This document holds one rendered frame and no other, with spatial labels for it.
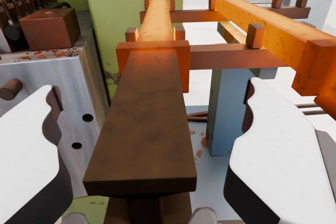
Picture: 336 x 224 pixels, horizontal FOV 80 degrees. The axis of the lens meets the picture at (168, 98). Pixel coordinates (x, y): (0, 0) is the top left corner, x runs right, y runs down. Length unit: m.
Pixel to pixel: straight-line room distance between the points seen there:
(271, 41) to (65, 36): 0.40
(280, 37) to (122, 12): 0.48
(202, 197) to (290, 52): 0.27
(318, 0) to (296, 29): 4.03
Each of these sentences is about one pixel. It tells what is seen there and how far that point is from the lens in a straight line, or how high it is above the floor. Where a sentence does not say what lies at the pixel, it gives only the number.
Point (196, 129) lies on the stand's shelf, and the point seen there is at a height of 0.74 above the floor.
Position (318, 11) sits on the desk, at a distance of 4.27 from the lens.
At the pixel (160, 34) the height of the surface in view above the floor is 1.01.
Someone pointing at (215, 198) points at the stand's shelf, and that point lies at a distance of 0.38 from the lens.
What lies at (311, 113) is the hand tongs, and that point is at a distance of 0.61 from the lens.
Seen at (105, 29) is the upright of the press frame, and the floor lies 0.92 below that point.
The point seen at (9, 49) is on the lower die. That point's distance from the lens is 0.55.
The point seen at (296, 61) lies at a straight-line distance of 0.18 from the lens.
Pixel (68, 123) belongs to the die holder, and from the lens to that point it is 0.53.
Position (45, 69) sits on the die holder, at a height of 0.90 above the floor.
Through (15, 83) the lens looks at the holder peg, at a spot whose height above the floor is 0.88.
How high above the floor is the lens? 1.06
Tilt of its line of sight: 33 degrees down
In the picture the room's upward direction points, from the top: 2 degrees counter-clockwise
